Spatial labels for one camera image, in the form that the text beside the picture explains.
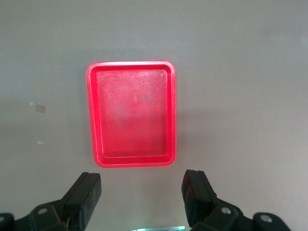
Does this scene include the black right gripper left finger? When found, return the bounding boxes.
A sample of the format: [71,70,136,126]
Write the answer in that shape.
[0,171,102,231]

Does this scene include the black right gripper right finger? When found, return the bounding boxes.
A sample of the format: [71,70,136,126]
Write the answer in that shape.
[182,169,292,231]

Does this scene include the red plastic tray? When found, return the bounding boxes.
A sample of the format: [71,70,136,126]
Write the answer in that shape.
[86,60,178,169]

